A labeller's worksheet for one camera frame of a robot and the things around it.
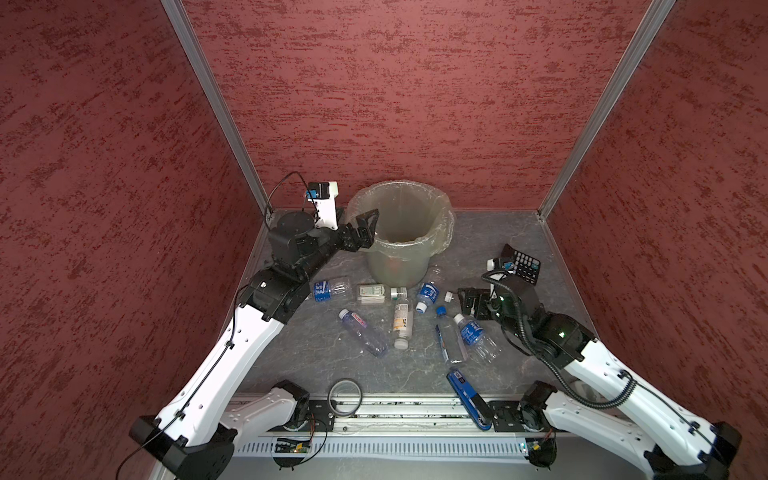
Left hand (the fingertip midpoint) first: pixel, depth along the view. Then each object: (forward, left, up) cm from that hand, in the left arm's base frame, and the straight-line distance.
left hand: (361, 216), depth 64 cm
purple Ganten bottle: (-10, +2, -37) cm, 38 cm away
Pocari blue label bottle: (-13, -31, -36) cm, 49 cm away
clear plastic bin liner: (+18, -14, -22) cm, 32 cm away
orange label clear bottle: (-10, -10, -36) cm, 38 cm away
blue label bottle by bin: (0, -19, -35) cm, 40 cm away
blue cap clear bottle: (-12, -25, -39) cm, 48 cm away
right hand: (-9, -28, -21) cm, 36 cm away
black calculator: (+14, -55, -39) cm, 69 cm away
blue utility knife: (-31, -29, -35) cm, 56 cm away
